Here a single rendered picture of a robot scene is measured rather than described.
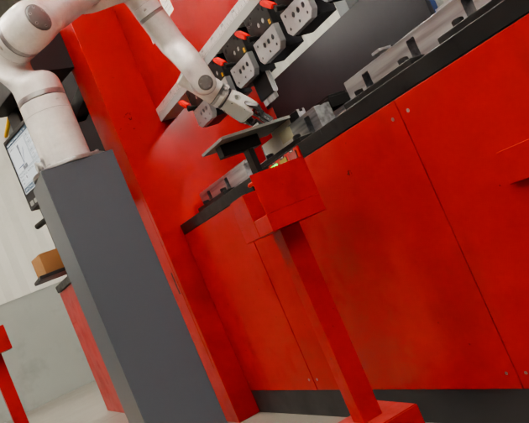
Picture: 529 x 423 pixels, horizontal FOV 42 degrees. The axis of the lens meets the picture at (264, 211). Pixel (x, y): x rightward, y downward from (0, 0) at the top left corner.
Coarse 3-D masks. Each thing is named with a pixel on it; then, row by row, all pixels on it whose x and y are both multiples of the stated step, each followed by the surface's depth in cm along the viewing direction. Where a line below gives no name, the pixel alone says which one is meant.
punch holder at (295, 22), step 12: (276, 0) 204; (288, 0) 199; (300, 0) 194; (312, 0) 192; (288, 12) 200; (300, 12) 196; (312, 12) 192; (324, 12) 193; (288, 24) 202; (300, 24) 197; (312, 24) 199
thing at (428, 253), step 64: (448, 64) 143; (512, 64) 130; (384, 128) 166; (448, 128) 149; (512, 128) 135; (320, 192) 198; (384, 192) 174; (448, 192) 155; (512, 192) 140; (256, 256) 246; (320, 256) 210; (384, 256) 183; (448, 256) 162; (512, 256) 146; (256, 320) 265; (384, 320) 193; (448, 320) 170; (512, 320) 152; (256, 384) 286; (320, 384) 238; (384, 384) 204; (448, 384) 178; (512, 384) 158
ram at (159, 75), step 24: (192, 0) 246; (216, 0) 232; (120, 24) 308; (192, 24) 252; (216, 24) 238; (240, 24) 225; (144, 48) 294; (216, 48) 243; (144, 72) 303; (168, 72) 283
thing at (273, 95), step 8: (264, 72) 228; (256, 80) 234; (264, 80) 229; (272, 80) 228; (256, 88) 235; (264, 88) 231; (272, 88) 227; (264, 96) 233; (272, 96) 230; (264, 104) 236
